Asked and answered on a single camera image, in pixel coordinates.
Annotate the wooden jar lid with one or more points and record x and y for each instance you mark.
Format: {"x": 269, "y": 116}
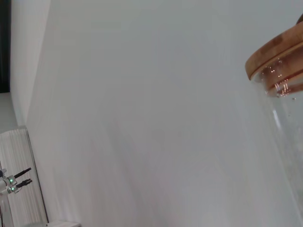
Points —
{"x": 274, "y": 52}

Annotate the glass water dispenser jar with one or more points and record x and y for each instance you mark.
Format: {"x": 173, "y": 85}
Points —
{"x": 288, "y": 142}

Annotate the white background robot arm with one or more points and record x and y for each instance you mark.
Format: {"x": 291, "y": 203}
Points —
{"x": 10, "y": 180}
{"x": 11, "y": 189}

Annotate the white ribbed wall panel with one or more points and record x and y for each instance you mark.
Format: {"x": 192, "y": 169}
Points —
{"x": 16, "y": 151}

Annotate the dark window panel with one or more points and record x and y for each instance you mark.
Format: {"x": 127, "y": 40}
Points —
{"x": 4, "y": 47}

